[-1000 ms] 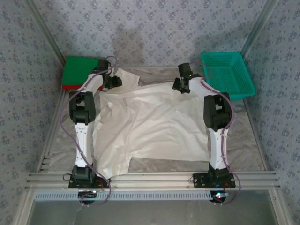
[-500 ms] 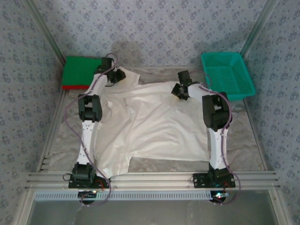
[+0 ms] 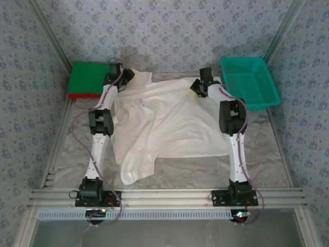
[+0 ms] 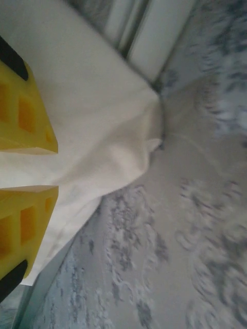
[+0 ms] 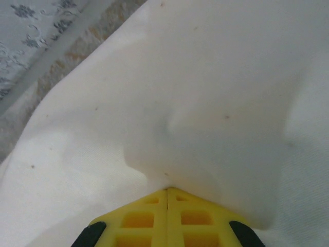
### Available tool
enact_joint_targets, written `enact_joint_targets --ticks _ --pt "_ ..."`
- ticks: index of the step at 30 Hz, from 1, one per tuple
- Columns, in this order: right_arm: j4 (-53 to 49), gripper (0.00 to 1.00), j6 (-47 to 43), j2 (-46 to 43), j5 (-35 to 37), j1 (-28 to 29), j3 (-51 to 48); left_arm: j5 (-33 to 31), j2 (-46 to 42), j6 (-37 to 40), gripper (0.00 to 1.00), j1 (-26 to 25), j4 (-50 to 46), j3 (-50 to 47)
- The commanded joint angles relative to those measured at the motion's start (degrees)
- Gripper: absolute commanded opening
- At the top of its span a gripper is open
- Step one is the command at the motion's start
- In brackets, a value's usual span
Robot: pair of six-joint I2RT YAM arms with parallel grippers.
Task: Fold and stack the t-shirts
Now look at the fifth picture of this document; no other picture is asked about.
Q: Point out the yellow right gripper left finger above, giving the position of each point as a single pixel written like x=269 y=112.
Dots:
x=144 y=221

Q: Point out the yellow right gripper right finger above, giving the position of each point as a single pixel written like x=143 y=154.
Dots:
x=200 y=221

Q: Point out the white t-shirt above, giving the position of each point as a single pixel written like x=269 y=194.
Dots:
x=192 y=90

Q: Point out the grey floral patterned cloth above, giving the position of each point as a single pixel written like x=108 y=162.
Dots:
x=38 y=69

